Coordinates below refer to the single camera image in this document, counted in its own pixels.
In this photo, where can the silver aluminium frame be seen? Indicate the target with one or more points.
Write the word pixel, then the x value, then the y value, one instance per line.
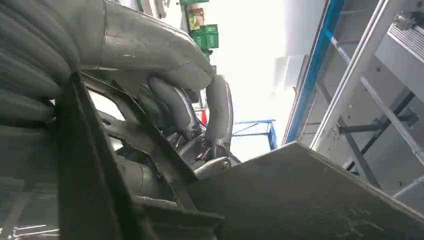
pixel 351 76

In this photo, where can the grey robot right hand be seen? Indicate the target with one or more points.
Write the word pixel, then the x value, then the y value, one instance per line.
pixel 149 49

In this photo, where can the blue metal shelf rack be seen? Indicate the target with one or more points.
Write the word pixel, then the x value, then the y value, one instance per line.
pixel 270 132
pixel 314 66

